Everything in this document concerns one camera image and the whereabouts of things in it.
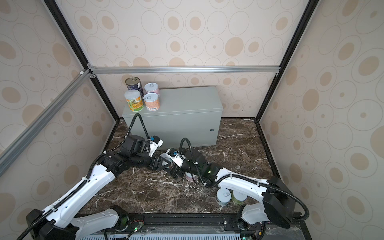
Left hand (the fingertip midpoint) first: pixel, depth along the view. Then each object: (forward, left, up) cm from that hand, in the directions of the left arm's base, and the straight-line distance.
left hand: (168, 161), depth 70 cm
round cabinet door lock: (+24, -23, -6) cm, 34 cm away
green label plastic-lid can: (-12, -35, -18) cm, 41 cm away
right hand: (+2, -1, -3) cm, 4 cm away
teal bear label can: (-11, -27, -18) cm, 35 cm away
